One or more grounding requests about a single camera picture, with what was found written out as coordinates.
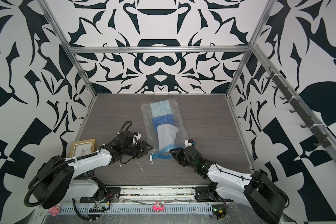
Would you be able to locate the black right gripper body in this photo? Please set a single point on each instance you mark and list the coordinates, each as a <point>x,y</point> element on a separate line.
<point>180,156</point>

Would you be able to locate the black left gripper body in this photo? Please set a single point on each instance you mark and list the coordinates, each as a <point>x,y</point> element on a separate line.
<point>136,150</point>

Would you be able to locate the grey towel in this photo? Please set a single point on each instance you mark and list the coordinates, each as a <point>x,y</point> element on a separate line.
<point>167,136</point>

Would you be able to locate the clear vacuum bag blue zip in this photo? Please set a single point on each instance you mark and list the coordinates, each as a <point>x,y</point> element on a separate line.
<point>152,135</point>

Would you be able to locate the blue towel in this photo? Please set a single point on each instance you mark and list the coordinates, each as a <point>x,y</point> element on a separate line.
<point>161,120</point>

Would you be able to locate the light teal towel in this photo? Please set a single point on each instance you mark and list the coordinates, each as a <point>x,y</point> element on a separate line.
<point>160,108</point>

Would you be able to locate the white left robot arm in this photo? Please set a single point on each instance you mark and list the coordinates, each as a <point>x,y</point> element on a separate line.
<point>57,179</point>

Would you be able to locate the black remote control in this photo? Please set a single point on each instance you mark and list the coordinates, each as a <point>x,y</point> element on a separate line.
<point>87,174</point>

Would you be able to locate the green circuit board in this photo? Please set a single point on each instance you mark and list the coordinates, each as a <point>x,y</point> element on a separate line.
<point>219,212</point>

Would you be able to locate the pink plush toy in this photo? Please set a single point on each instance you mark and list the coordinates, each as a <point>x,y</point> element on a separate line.
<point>55,210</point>

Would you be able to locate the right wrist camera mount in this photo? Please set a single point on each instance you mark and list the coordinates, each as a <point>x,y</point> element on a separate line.
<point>189,143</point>

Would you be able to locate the wooden picture frame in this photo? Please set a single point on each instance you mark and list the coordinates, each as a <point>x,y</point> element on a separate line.
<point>81,148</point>

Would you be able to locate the white slotted cable duct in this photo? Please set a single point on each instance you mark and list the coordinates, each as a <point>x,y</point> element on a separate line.
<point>133,209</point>

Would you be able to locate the pink toy on rail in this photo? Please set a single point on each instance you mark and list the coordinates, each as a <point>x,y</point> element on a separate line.
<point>158,207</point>

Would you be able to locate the grey wall hook rack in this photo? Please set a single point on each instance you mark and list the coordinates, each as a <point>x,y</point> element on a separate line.
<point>310,121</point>

